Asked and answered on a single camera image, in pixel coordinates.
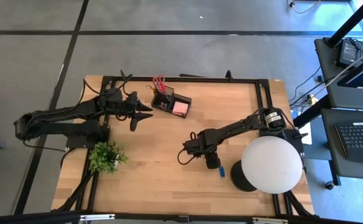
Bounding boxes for black lamp base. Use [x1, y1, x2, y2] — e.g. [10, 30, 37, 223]
[229, 159, 258, 193]

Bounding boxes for grey desk top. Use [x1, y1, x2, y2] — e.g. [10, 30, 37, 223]
[313, 36, 363, 112]

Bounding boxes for white paper sheet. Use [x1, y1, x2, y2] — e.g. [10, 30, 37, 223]
[299, 121, 313, 146]

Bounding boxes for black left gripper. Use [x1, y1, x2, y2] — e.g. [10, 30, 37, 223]
[98, 88, 154, 133]

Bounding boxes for pink sticky note pad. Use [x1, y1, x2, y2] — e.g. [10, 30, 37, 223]
[172, 100, 191, 116]

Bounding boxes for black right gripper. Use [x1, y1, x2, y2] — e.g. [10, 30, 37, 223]
[182, 129, 223, 170]

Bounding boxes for grey keyboard tray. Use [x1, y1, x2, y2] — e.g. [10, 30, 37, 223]
[320, 108, 363, 182]

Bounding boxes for black diagonal beam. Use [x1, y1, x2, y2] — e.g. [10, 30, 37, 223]
[293, 95, 331, 128]

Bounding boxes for black aluminium table frame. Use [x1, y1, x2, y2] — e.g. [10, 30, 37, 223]
[52, 70, 315, 218]

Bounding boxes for silver metal bracket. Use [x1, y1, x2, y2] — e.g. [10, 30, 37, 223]
[79, 213, 116, 222]
[251, 217, 290, 224]

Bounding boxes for black vertical post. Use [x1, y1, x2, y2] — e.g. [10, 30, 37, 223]
[325, 0, 363, 48]

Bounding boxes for green potted plant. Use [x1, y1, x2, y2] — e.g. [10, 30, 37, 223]
[88, 139, 130, 175]

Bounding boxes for black camera rig rail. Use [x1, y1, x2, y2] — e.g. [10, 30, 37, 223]
[0, 210, 363, 224]

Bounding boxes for red-handled scissors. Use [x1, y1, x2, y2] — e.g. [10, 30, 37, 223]
[151, 73, 167, 94]

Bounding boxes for black mesh desk organizer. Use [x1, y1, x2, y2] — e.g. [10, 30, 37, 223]
[150, 85, 193, 119]

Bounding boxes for yellow power strip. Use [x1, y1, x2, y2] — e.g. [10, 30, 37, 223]
[304, 94, 319, 106]

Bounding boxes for black power adapter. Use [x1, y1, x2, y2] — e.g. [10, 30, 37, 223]
[336, 39, 363, 68]

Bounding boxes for floor power cable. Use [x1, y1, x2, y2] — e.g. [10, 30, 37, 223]
[288, 0, 323, 15]

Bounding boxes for black keyboard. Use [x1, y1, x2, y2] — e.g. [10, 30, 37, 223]
[335, 121, 363, 166]

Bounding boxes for white globe lamp shade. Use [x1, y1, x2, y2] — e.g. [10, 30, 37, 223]
[240, 135, 304, 195]

